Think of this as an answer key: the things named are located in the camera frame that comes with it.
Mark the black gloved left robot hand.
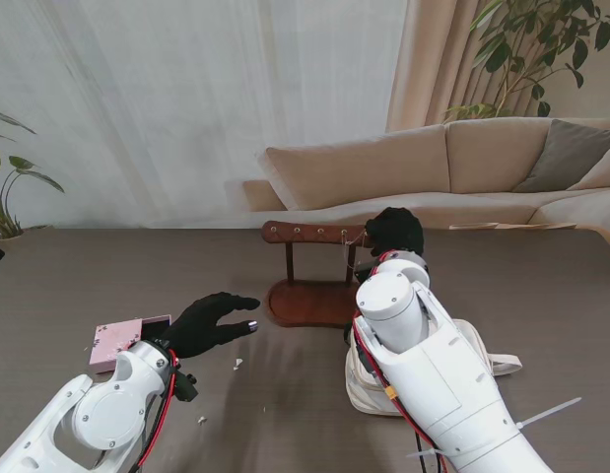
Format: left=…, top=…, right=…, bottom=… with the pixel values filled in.
left=159, top=292, right=262, bottom=359

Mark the thin silver necklace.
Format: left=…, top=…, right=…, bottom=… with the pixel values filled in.
left=339, top=230, right=373, bottom=270

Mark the cream handbag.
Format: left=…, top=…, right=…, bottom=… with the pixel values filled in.
left=344, top=318, right=523, bottom=418

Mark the large leaf green plant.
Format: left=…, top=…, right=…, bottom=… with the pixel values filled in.
left=0, top=106, right=65, bottom=240

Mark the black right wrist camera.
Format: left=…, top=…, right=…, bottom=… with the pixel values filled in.
left=356, top=259, right=380, bottom=286

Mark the dark wooden jewelry stand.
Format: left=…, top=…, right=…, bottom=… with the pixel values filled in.
left=261, top=220, right=371, bottom=330

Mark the right arm red cable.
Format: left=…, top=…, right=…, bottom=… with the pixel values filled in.
left=353, top=322, right=453, bottom=473

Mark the beige sofa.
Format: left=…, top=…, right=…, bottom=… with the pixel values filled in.
left=242, top=116, right=610, bottom=242

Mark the beige curtain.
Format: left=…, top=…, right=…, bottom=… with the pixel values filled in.
left=385, top=0, right=610, bottom=134

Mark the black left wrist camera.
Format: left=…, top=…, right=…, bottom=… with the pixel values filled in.
left=177, top=372, right=200, bottom=402

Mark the white sheer curtain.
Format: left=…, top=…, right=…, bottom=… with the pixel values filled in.
left=0, top=0, right=409, bottom=231

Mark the pink floral jewelry box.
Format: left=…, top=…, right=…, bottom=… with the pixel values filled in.
left=88, top=313, right=173, bottom=376

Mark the arm red cable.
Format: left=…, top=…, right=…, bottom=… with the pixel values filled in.
left=353, top=322, right=453, bottom=473
left=136, top=348, right=182, bottom=469

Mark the dark green leafy plant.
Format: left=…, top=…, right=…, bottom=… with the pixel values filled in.
left=441, top=0, right=610, bottom=119

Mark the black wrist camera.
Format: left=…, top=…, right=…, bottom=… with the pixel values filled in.
left=356, top=259, right=380, bottom=286
left=177, top=372, right=200, bottom=402

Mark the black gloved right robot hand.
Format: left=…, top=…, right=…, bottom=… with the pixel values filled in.
left=364, top=207, right=427, bottom=258

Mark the grey cushion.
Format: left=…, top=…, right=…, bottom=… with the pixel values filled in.
left=511, top=118, right=610, bottom=193

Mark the left arm red cable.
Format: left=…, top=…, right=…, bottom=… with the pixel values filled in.
left=136, top=348, right=182, bottom=469

